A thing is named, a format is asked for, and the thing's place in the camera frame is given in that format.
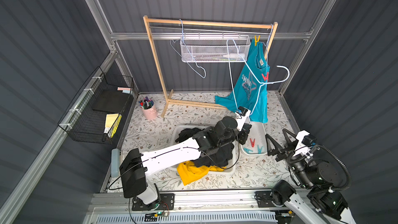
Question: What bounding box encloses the red clothespin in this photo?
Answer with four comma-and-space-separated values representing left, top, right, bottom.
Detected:
262, 72, 269, 82
249, 138, 256, 148

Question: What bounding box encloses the black t-shirt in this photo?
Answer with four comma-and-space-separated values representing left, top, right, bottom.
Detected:
175, 128, 234, 167

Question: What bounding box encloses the teal t-shirt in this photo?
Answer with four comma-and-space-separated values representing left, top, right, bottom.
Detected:
215, 43, 269, 123

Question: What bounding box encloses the yellow t-shirt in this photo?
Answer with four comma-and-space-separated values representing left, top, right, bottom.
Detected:
177, 161, 224, 186

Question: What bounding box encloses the blue wire hanger black shirt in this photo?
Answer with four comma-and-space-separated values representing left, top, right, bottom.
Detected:
217, 39, 290, 122

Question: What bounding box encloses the blue wire hanger yellow shirt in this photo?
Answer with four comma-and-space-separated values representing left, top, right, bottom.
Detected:
170, 19, 206, 79

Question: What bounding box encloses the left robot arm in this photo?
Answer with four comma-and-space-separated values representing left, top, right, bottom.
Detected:
119, 116, 252, 205

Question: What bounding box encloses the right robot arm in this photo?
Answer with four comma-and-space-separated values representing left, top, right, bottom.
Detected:
265, 129, 355, 224

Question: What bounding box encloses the white plastic tray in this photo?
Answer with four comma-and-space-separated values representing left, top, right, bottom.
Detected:
240, 122, 267, 156

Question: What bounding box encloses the white tube in mesh basket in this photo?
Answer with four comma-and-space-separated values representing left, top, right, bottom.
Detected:
222, 54, 247, 62

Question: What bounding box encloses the wooden clothes rack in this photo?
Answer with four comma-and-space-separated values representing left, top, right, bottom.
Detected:
143, 16, 278, 108

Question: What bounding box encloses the pink pen cup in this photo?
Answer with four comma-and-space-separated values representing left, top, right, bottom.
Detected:
139, 96, 158, 120

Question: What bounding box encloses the yellow notepad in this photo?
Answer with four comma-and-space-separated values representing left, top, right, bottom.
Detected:
104, 114, 122, 138

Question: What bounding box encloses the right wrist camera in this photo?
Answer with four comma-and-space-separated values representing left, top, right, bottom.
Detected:
293, 130, 317, 159

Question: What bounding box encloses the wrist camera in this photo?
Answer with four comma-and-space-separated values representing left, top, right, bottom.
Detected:
293, 130, 317, 159
235, 106, 251, 131

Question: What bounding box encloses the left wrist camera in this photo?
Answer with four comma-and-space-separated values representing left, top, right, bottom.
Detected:
235, 106, 251, 131

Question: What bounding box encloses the white wire mesh basket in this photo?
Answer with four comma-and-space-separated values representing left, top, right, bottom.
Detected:
180, 35, 251, 63

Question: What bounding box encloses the black notebook in wall basket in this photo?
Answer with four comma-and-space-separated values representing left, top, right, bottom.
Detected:
92, 90, 130, 114

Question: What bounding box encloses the black wire wall basket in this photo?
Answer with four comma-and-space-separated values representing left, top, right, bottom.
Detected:
58, 67, 135, 145

